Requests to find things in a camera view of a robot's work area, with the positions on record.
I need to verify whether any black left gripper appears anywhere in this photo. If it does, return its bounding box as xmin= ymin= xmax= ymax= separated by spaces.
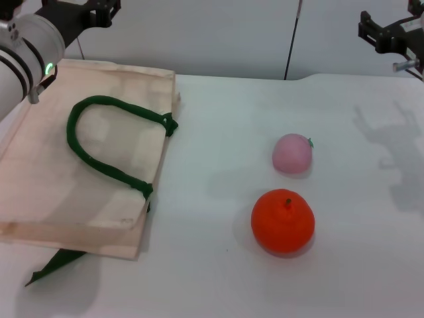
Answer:
xmin=34 ymin=0 xmax=122 ymax=48

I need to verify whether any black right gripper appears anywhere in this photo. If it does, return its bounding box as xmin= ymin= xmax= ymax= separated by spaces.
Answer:
xmin=357 ymin=0 xmax=424 ymax=72

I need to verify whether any pink peach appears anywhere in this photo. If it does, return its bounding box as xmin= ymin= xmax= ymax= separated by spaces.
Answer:
xmin=272 ymin=132 xmax=315 ymax=174

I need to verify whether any cream handbag with green handles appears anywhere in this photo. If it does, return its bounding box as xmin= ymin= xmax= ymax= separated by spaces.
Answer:
xmin=0 ymin=58 xmax=182 ymax=288

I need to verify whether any orange fruit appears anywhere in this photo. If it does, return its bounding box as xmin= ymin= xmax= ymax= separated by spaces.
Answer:
xmin=250 ymin=188 xmax=316 ymax=258

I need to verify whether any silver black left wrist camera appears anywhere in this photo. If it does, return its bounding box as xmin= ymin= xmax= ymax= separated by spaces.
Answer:
xmin=0 ymin=0 xmax=17 ymax=21

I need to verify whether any thin black left wrist cable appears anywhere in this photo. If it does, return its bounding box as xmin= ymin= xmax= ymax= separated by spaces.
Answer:
xmin=28 ymin=65 xmax=58 ymax=104

